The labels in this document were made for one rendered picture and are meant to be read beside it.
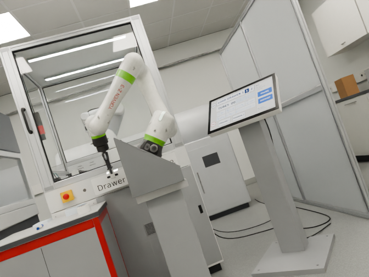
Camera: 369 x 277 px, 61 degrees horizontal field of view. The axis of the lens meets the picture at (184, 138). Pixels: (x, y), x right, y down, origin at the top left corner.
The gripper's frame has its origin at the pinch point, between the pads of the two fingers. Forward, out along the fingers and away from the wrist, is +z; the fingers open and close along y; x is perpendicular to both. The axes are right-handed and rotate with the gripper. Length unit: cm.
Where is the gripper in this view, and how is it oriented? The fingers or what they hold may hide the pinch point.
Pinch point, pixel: (111, 173)
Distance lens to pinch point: 213.9
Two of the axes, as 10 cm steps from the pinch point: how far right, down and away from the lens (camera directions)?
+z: 2.5, 9.2, 2.9
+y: 2.7, 2.2, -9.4
